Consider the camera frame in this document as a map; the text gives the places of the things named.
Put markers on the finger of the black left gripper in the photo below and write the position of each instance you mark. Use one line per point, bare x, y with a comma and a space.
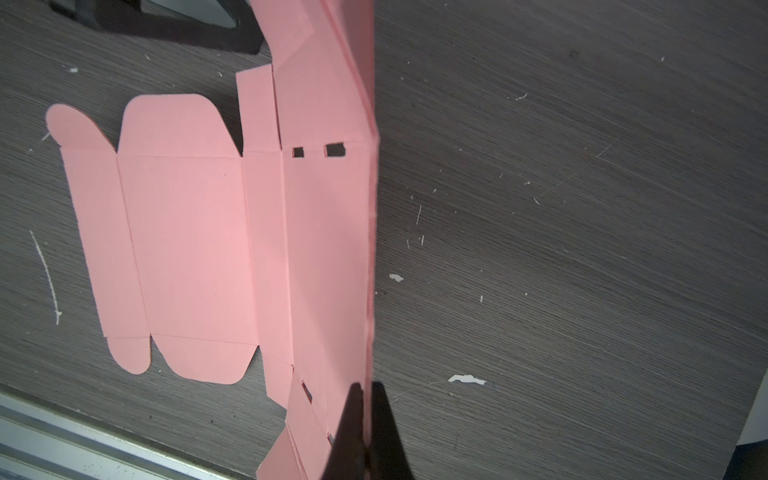
128, 18

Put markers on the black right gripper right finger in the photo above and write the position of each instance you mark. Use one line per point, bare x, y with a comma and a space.
387, 457

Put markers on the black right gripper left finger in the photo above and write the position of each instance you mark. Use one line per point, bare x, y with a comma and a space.
347, 459

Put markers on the pink paper boxes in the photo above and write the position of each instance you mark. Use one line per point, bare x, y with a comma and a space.
213, 252

